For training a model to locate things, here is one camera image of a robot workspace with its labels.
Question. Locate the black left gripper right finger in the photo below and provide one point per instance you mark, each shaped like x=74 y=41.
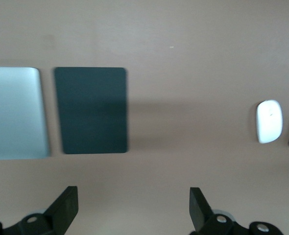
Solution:
x=203 y=218

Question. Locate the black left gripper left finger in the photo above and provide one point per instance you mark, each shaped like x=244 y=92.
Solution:
x=61 y=213

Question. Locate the white computer mouse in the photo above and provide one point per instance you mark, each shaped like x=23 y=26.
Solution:
x=269 y=122

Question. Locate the dark rectangular mouse pad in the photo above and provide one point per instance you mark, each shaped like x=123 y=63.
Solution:
x=93 y=110

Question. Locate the silver closed laptop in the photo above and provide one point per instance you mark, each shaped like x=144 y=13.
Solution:
x=14 y=112

